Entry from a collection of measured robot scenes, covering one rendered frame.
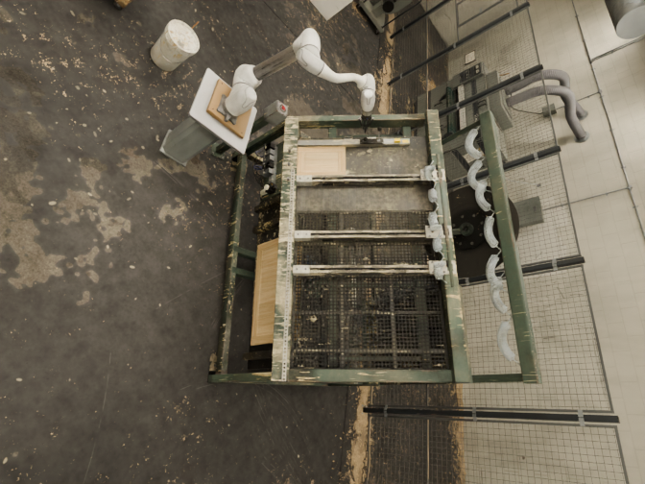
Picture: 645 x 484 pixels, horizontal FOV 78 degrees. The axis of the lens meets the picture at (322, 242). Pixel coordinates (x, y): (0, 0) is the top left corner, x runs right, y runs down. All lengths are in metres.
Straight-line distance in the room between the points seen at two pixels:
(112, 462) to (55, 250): 1.44
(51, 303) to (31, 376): 0.44
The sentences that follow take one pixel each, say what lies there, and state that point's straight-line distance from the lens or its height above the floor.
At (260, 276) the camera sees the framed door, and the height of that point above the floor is 0.32.
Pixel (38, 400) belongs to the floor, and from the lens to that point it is 3.07.
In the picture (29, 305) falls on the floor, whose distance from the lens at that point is 3.07.
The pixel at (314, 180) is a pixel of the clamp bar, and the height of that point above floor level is 1.04.
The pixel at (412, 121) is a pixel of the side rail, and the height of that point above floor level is 1.66.
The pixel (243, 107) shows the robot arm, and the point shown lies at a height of 0.96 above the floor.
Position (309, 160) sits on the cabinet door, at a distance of 3.41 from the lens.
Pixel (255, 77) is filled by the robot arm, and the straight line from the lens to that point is 3.21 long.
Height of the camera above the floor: 2.97
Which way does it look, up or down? 39 degrees down
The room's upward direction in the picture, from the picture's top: 72 degrees clockwise
